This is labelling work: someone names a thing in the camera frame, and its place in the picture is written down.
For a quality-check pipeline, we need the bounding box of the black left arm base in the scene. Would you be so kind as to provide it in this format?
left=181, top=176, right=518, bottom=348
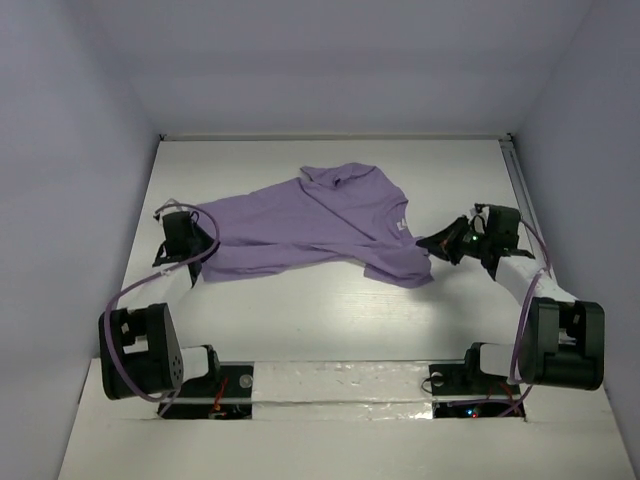
left=157, top=363, right=254, bottom=420

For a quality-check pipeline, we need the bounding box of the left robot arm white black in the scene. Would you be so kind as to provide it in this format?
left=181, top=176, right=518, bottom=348
left=98, top=203, right=221, bottom=403

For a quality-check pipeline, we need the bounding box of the purple t shirt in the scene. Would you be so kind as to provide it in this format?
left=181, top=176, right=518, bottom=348
left=202, top=163, right=433, bottom=288

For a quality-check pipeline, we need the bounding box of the aluminium rail right side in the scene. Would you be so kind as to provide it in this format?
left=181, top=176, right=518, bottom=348
left=499, top=139, right=546, bottom=241

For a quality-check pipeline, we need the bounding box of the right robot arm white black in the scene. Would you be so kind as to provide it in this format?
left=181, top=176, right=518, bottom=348
left=416, top=203, right=605, bottom=391

